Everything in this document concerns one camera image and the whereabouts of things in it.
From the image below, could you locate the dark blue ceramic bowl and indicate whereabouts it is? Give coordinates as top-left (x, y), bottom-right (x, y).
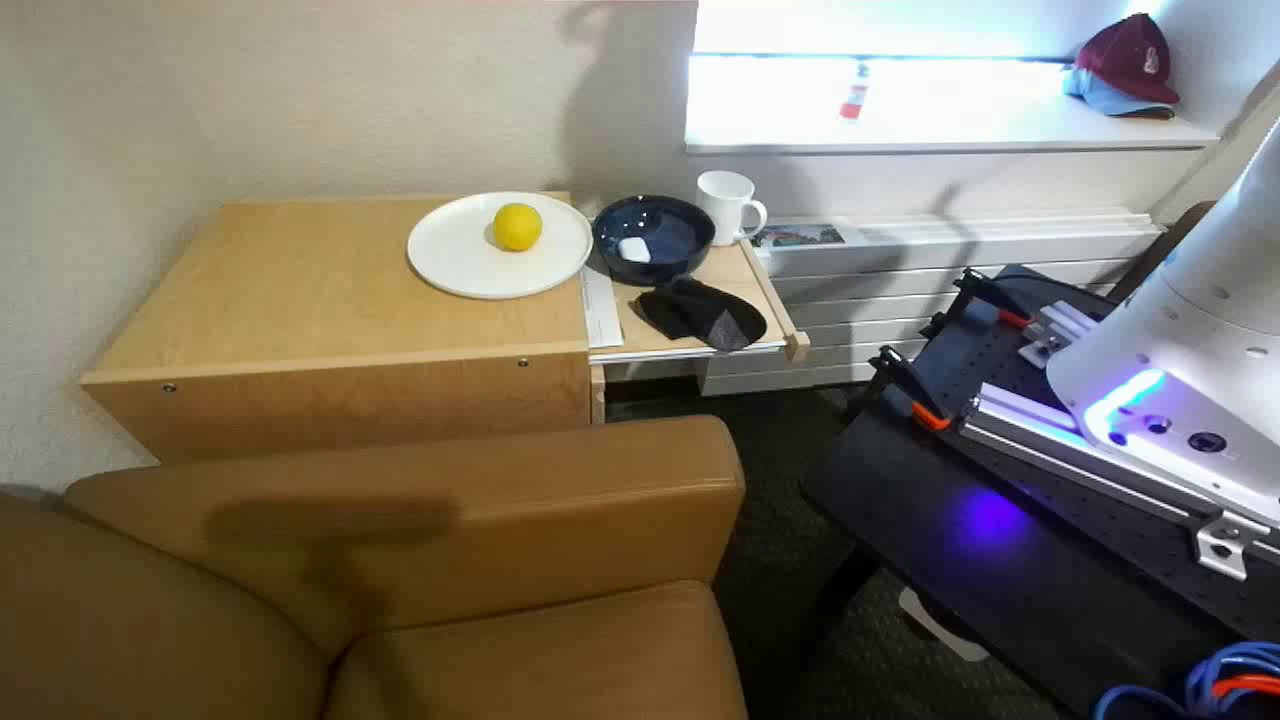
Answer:
top-left (587, 191), bottom-right (720, 289)

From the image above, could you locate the white wall radiator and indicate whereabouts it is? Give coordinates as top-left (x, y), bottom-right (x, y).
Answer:
top-left (701, 211), bottom-right (1168, 401)

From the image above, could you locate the white printed box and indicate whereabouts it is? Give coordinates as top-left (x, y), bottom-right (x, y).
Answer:
top-left (579, 266), bottom-right (628, 354)

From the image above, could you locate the orange cable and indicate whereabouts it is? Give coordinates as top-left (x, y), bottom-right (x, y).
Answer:
top-left (1202, 666), bottom-right (1280, 706)

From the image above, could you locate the tan leather armchair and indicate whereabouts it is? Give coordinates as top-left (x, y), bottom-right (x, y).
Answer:
top-left (0, 412), bottom-right (750, 720)

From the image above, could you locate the yellow lemon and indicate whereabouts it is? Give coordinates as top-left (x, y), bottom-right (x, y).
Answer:
top-left (487, 200), bottom-right (549, 255)

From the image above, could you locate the white ceramic mug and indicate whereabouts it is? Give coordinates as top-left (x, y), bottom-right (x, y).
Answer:
top-left (691, 169), bottom-right (773, 248)

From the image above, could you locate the white round plate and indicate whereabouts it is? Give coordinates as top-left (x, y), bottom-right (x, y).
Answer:
top-left (402, 186), bottom-right (597, 305)

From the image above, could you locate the light wooden nightstand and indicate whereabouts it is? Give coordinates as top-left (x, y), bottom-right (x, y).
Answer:
top-left (76, 191), bottom-right (817, 468)

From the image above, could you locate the printed pamphlet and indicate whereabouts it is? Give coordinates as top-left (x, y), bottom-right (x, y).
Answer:
top-left (750, 218), bottom-right (849, 255)

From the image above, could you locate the maroon baseball cap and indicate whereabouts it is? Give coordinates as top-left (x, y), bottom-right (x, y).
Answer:
top-left (1075, 10), bottom-right (1182, 109)

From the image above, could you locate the red black clamp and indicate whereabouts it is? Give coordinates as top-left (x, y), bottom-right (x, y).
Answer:
top-left (873, 348), bottom-right (960, 441)
top-left (954, 266), bottom-right (1041, 341)

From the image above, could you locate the small white bottle red label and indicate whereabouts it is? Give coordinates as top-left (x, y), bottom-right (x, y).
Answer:
top-left (835, 60), bottom-right (873, 122)

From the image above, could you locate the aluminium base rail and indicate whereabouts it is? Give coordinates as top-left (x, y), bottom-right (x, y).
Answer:
top-left (954, 375), bottom-right (1280, 584)

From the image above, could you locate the blue cable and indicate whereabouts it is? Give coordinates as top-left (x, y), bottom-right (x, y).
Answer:
top-left (1090, 634), bottom-right (1280, 720)

